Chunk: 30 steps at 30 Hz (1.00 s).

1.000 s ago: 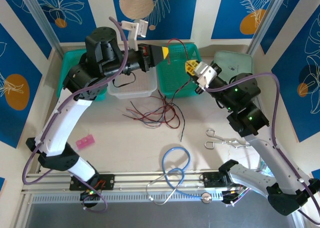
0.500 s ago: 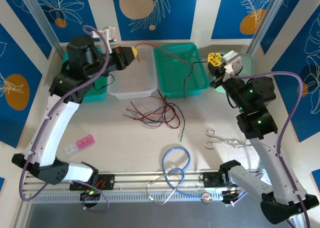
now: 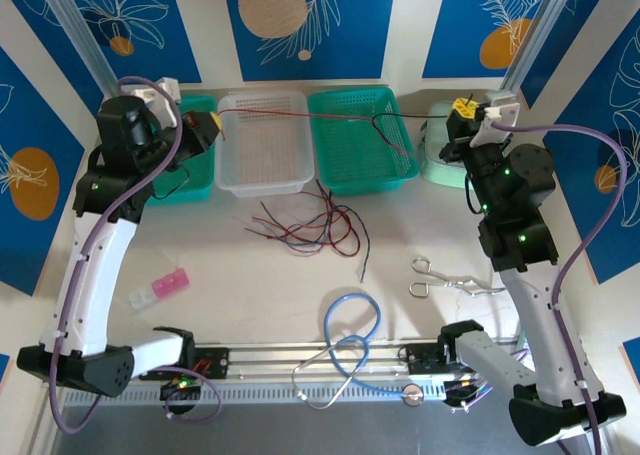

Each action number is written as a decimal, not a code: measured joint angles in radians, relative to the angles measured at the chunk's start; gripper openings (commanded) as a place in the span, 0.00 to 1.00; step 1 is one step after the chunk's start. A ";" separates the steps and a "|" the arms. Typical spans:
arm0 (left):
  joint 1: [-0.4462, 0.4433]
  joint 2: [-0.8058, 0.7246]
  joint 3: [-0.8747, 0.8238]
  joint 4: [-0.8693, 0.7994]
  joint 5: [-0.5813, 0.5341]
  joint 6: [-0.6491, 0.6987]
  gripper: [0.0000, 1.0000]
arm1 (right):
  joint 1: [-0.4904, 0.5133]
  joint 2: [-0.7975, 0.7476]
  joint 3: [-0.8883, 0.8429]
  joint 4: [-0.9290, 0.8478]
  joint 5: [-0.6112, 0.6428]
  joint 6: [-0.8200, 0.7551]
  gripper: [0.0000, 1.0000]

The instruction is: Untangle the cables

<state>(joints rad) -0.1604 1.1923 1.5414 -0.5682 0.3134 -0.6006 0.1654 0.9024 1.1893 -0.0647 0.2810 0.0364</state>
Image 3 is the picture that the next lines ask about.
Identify thin black wire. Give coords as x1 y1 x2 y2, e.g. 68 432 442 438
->
370 113 451 144
313 178 374 284
258 199 341 241

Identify mint green zip pouch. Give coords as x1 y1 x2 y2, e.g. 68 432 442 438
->
417 88 517 191

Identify clear pill box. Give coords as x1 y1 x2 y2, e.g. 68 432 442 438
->
127 287 160 311

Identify pink pill box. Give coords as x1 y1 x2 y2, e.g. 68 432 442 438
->
151 268 193 299

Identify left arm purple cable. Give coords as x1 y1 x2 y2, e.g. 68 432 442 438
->
47 76 224 434

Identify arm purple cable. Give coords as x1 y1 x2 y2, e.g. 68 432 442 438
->
487 119 630 455
47 76 224 434

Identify metal forceps with ring handles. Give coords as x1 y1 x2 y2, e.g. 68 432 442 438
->
408 257 509 300

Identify blue stethoscope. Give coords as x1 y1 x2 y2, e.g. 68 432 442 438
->
291 289 427 411

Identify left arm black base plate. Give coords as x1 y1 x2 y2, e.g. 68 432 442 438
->
138 347 232 381

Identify blue floral wall panel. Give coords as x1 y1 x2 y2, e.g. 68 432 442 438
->
0 0 105 120
0 47 87 297
421 0 551 80
2 0 203 85
519 0 640 110
221 0 398 82
541 12 640 287

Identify green plastic basket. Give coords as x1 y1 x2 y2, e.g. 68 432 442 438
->
305 86 421 198
147 93 218 204

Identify grey slotted cable duct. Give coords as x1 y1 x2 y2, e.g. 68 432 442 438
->
62 380 449 409

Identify white plastic basket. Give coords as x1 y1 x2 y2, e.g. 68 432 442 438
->
213 89 317 197

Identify aluminium frame post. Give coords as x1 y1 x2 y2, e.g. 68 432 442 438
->
37 0 129 104
499 0 576 96

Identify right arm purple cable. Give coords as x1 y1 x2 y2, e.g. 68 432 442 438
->
487 119 630 455

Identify aluminium extrusion rail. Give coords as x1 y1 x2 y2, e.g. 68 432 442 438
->
47 343 524 382

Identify thin blue wire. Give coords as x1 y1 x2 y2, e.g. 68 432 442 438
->
254 204 341 249
264 209 346 256

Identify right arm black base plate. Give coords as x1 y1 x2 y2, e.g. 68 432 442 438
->
399 343 496 376

